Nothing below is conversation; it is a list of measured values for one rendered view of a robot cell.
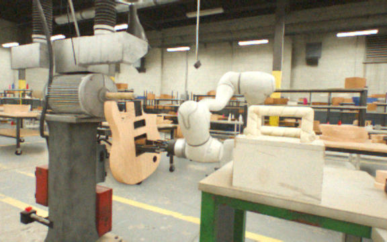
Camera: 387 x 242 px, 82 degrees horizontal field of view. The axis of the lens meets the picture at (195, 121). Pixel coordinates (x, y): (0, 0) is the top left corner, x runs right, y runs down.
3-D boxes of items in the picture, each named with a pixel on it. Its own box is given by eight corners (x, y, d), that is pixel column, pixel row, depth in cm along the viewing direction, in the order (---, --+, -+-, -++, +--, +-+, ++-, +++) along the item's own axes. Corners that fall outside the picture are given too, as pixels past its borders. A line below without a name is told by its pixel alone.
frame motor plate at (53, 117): (36, 119, 136) (36, 113, 136) (72, 118, 158) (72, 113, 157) (75, 123, 121) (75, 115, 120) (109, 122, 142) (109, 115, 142)
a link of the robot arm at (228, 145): (222, 163, 185) (223, 136, 184) (244, 166, 178) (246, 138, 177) (217, 167, 170) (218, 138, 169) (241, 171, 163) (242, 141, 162)
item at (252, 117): (245, 138, 75) (246, 109, 75) (247, 136, 78) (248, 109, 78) (254, 138, 74) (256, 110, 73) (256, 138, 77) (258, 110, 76)
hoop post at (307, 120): (299, 142, 68) (302, 111, 67) (299, 142, 71) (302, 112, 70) (312, 144, 66) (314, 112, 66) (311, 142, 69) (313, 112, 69)
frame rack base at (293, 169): (231, 187, 76) (234, 137, 75) (242, 176, 90) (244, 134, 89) (322, 204, 65) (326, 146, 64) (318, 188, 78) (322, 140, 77)
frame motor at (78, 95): (39, 114, 133) (39, 71, 132) (79, 114, 158) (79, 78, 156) (85, 118, 116) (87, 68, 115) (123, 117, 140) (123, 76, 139)
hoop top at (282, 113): (246, 114, 75) (246, 105, 74) (248, 114, 78) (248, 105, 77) (313, 117, 66) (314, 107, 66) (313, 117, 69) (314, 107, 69)
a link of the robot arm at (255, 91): (245, 156, 181) (274, 158, 173) (242, 171, 169) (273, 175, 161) (240, 67, 136) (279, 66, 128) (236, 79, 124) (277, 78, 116)
